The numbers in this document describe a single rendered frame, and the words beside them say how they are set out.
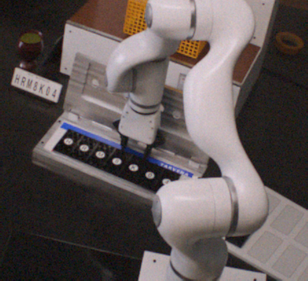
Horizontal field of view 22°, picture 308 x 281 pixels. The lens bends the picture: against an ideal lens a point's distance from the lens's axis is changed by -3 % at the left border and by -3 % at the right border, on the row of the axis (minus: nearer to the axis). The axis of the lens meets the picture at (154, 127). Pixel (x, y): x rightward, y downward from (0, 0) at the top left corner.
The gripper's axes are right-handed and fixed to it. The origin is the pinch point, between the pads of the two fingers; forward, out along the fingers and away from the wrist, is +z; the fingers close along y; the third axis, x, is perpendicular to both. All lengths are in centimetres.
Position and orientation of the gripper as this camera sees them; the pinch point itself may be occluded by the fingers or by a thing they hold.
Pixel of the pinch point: (135, 148)
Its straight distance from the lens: 223.6
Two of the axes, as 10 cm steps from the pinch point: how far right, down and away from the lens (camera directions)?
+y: 9.1, 3.6, -2.0
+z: -1.5, 7.5, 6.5
